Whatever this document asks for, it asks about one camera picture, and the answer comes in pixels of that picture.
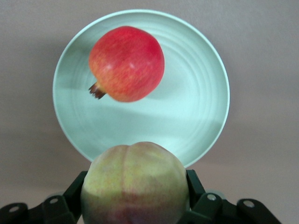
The green round plate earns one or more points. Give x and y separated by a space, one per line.
191 93

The red pomegranate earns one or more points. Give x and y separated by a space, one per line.
127 65

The yellow pink peach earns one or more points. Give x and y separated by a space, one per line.
135 186

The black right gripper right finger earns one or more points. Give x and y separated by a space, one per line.
217 210

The brown table cloth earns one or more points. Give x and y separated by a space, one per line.
23 46

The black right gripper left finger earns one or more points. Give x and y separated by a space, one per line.
53 210

